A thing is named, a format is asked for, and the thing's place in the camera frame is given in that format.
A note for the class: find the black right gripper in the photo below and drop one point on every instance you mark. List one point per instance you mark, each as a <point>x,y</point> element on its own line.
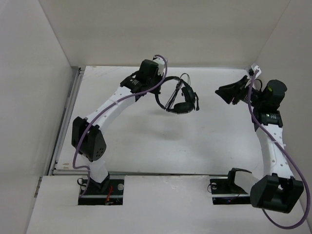
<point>228,91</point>

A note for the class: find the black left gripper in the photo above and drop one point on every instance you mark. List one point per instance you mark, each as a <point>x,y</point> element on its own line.
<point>156,90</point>

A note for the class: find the black over-ear headphones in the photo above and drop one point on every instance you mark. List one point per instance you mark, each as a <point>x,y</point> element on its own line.
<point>183,99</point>

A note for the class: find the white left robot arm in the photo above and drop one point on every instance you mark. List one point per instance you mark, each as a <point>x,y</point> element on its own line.
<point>88,132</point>

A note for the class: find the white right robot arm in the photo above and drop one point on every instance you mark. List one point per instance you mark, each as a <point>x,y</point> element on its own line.
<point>277,190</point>

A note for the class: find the white front cover board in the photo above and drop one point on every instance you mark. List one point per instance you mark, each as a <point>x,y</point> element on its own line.
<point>152,205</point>

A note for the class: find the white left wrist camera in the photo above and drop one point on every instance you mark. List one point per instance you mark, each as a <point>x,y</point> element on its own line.
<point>161,64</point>

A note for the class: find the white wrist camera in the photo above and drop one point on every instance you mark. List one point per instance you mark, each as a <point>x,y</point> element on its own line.
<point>161,64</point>
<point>254,70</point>

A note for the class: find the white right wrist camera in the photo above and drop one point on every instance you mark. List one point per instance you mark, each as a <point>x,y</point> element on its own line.
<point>254,70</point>

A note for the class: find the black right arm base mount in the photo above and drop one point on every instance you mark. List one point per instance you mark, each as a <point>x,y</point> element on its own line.
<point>224,193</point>

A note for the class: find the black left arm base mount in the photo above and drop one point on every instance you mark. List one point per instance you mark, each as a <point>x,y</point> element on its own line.
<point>109,194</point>

